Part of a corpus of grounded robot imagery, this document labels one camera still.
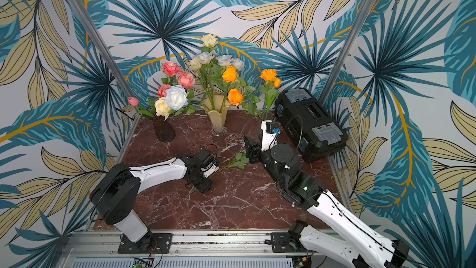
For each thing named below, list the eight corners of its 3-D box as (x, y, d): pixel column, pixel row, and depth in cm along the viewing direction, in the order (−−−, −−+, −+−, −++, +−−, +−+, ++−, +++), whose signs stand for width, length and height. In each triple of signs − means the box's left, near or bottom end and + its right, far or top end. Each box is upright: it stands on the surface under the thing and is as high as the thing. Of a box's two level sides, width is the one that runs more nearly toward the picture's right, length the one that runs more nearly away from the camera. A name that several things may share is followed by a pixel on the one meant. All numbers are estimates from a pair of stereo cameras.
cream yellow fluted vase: (208, 139, 108) (202, 112, 90) (210, 122, 116) (205, 94, 98) (228, 139, 108) (227, 112, 90) (229, 122, 116) (228, 94, 98)
